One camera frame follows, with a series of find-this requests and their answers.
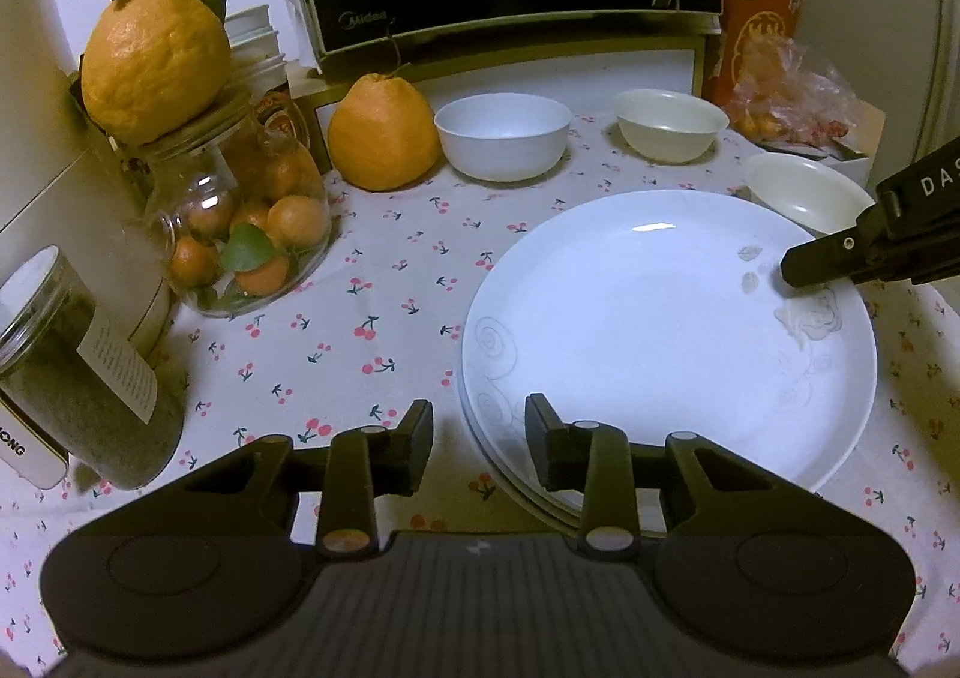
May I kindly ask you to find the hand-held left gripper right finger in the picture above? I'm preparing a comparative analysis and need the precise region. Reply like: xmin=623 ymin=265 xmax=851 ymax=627
xmin=525 ymin=394 xmax=863 ymax=563

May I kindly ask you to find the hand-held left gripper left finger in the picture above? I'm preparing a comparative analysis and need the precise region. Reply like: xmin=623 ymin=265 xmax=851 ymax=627
xmin=97 ymin=400 xmax=434 ymax=563

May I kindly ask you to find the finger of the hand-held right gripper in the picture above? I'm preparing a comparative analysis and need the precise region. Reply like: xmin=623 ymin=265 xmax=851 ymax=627
xmin=780 ymin=193 xmax=913 ymax=290

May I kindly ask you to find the blue patterned plate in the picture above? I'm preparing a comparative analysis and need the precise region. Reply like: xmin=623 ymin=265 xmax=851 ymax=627
xmin=459 ymin=378 xmax=586 ymax=518
xmin=480 ymin=453 xmax=593 ymax=530

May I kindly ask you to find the cream bowl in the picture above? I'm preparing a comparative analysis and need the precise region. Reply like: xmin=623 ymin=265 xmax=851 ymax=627
xmin=744 ymin=153 xmax=877 ymax=236
xmin=615 ymin=88 xmax=730 ymax=164

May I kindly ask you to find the white plate with swirl print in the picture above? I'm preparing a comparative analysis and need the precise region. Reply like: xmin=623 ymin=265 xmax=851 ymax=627
xmin=461 ymin=189 xmax=878 ymax=495

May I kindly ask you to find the deep white bowl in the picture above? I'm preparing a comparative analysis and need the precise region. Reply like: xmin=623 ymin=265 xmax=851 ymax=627
xmin=433 ymin=93 xmax=575 ymax=182

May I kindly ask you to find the cherry print tablecloth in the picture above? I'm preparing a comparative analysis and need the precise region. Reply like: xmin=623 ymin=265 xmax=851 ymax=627
xmin=0 ymin=100 xmax=960 ymax=678

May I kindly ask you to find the refrigerator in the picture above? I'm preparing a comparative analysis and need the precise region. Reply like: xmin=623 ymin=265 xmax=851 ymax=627
xmin=919 ymin=0 xmax=960 ymax=158

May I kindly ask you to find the plastic bag of oranges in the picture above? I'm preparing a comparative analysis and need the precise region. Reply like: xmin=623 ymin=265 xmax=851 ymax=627
xmin=724 ymin=37 xmax=886 ymax=150

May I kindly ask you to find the red gift box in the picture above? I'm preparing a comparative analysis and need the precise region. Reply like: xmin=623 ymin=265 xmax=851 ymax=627
xmin=720 ymin=0 xmax=815 ymax=113

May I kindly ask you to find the glass jar of kumquats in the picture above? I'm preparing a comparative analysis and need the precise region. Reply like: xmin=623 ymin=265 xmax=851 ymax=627
xmin=124 ymin=85 xmax=335 ymax=317

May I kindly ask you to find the large orange with stem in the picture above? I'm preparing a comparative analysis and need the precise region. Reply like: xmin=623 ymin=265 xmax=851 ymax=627
xmin=328 ymin=33 xmax=440 ymax=191

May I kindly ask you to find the dark jar with metal lid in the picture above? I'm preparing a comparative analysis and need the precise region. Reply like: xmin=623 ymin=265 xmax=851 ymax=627
xmin=0 ymin=244 xmax=187 ymax=491

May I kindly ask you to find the glass mug with orange print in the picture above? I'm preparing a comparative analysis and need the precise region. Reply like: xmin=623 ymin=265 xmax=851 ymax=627
xmin=247 ymin=82 xmax=312 ymax=150

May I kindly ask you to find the white labelled box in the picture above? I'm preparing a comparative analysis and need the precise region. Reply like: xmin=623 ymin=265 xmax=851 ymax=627
xmin=0 ymin=400 xmax=70 ymax=491

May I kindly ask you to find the stack of paper cups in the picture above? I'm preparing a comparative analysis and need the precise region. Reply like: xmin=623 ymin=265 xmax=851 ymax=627
xmin=223 ymin=4 xmax=290 ymax=101

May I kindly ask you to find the large orange with leaves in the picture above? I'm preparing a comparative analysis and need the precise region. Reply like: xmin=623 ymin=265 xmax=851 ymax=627
xmin=80 ymin=0 xmax=233 ymax=146

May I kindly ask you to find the white kitchen appliance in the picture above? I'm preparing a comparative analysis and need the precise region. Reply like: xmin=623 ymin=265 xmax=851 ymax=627
xmin=0 ymin=0 xmax=177 ymax=356

